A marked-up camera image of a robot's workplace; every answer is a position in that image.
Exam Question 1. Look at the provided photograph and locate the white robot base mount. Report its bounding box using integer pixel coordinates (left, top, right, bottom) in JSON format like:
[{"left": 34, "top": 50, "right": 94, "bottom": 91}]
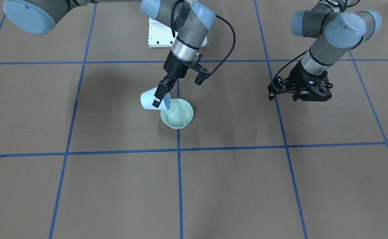
[{"left": 148, "top": 18, "right": 176, "bottom": 48}]

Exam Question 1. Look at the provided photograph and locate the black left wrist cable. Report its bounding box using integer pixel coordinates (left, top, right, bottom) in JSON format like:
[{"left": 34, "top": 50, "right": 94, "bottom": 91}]
[{"left": 271, "top": 50, "right": 309, "bottom": 83}]

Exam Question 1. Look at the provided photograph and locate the light blue plastic cup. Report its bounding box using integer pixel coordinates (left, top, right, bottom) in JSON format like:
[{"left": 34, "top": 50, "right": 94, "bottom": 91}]
[{"left": 140, "top": 87, "right": 171, "bottom": 110}]

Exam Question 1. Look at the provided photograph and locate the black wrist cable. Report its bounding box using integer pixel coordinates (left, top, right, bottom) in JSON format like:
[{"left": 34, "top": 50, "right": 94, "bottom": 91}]
[
  {"left": 271, "top": 50, "right": 309, "bottom": 83},
  {"left": 171, "top": 0, "right": 236, "bottom": 82}
]

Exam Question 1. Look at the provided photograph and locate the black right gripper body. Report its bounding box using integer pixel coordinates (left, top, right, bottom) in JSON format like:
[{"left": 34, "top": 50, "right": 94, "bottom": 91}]
[{"left": 162, "top": 51, "right": 194, "bottom": 83}]

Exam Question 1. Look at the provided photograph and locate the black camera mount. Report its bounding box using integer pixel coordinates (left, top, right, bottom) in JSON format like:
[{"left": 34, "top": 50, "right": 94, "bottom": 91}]
[{"left": 188, "top": 53, "right": 211, "bottom": 86}]

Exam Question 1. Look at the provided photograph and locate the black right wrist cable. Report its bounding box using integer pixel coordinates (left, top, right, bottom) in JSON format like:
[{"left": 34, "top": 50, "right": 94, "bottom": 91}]
[{"left": 171, "top": 0, "right": 236, "bottom": 82}]

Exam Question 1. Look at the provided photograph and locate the mint green bowl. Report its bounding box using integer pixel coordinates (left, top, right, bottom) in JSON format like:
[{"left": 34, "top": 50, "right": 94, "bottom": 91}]
[{"left": 161, "top": 99, "right": 194, "bottom": 130}]

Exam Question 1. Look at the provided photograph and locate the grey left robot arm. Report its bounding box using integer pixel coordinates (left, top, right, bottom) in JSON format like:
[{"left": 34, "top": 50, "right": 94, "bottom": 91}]
[{"left": 267, "top": 0, "right": 382, "bottom": 102}]

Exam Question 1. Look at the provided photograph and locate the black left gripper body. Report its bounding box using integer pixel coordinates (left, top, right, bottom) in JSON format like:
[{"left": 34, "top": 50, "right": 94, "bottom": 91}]
[{"left": 285, "top": 62, "right": 333, "bottom": 102}]

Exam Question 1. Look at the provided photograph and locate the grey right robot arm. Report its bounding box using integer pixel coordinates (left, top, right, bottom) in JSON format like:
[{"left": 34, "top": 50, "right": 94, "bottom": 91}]
[{"left": 3, "top": 0, "right": 216, "bottom": 110}]

